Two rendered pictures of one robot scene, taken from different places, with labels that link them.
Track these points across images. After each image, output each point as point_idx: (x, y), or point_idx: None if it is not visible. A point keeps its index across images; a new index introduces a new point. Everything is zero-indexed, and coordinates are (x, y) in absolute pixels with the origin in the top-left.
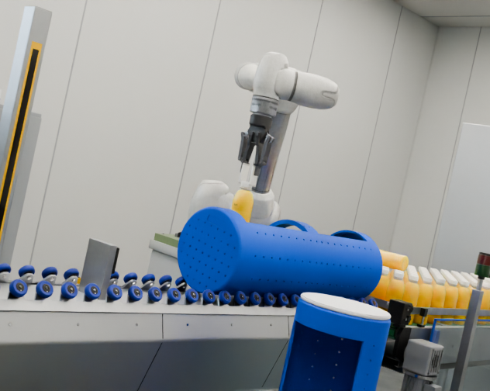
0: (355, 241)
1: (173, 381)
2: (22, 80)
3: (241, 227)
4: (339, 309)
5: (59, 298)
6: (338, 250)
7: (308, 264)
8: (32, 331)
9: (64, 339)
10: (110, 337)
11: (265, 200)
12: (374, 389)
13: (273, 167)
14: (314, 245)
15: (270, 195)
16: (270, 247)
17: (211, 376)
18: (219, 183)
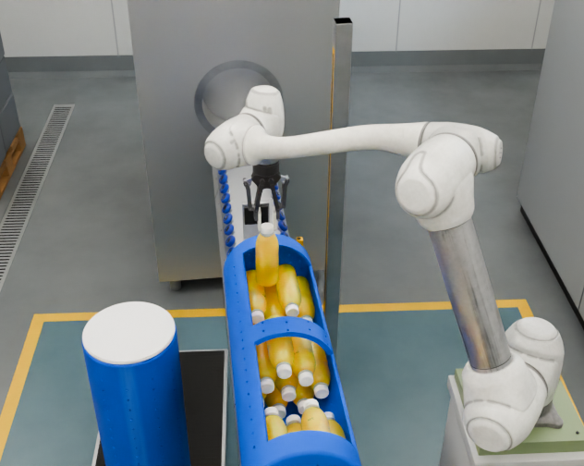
0: (258, 411)
1: None
2: (331, 77)
3: (234, 251)
4: (111, 306)
5: (241, 216)
6: (240, 380)
7: (230, 348)
8: (218, 214)
9: (218, 232)
10: (220, 253)
11: (462, 374)
12: (91, 395)
13: (456, 322)
14: (237, 338)
15: (468, 374)
16: (228, 288)
17: None
18: (517, 326)
